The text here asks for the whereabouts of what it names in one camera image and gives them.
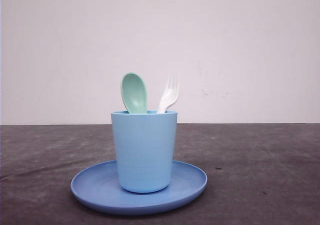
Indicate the white plastic fork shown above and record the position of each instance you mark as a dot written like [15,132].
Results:
[170,93]

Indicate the mint green plastic spoon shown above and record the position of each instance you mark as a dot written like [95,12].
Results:
[134,94]

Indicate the light blue plastic cup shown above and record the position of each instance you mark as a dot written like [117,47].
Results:
[144,148]

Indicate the blue plastic plate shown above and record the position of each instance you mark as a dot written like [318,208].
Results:
[98,188]

